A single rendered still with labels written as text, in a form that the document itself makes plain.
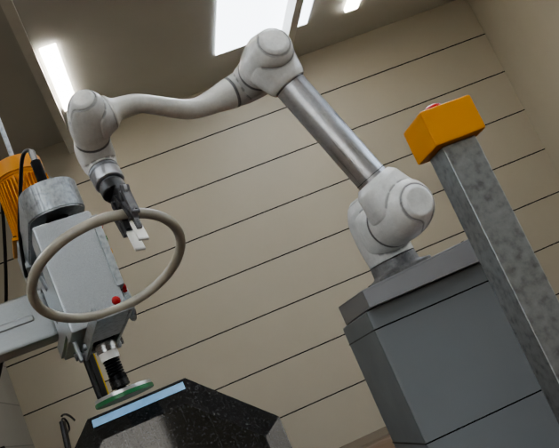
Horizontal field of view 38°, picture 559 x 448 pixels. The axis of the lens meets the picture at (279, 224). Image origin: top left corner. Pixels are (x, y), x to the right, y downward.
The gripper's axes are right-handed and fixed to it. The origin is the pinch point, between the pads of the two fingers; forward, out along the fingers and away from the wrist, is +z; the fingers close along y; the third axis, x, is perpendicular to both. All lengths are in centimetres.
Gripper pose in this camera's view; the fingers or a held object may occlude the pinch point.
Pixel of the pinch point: (138, 236)
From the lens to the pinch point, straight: 224.4
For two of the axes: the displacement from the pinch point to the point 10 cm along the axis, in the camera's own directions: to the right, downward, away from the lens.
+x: -8.2, 1.3, -5.6
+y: -3.3, 6.9, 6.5
